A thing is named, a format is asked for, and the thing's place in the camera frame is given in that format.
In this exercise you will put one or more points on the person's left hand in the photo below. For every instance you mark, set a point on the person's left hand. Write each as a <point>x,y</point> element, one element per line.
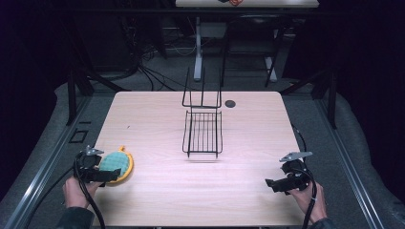
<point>74,194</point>

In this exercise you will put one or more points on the black metal stand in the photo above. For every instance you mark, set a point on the black metal stand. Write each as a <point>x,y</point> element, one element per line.
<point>71,98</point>
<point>333,101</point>

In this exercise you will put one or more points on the person's right hand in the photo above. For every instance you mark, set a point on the person's right hand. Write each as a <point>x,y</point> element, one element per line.
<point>313,203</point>

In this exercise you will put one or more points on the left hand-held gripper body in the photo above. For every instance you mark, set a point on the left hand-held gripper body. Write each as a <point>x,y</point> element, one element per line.
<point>86,165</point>

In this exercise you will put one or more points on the teal pot holder yellow rim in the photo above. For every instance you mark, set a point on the teal pot holder yellow rim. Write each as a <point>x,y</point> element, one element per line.
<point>115,161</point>

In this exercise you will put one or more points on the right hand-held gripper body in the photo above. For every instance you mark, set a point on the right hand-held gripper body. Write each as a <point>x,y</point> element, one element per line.
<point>296,178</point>

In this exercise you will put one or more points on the black metal frame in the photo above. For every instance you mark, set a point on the black metal frame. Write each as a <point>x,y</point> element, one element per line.
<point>225,57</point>

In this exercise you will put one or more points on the white desk leg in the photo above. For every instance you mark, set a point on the white desk leg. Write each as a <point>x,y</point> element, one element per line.
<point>271,68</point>
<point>198,54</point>

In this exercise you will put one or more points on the orange object on desk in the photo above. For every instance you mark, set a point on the orange object on desk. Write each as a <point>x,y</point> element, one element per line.
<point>234,2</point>

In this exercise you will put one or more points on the aluminium floor rail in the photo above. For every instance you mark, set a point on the aluminium floor rail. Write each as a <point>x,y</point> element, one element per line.
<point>350,173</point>
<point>41,178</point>

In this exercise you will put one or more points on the dark round table grommet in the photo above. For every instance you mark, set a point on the dark round table grommet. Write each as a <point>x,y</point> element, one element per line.
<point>230,103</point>

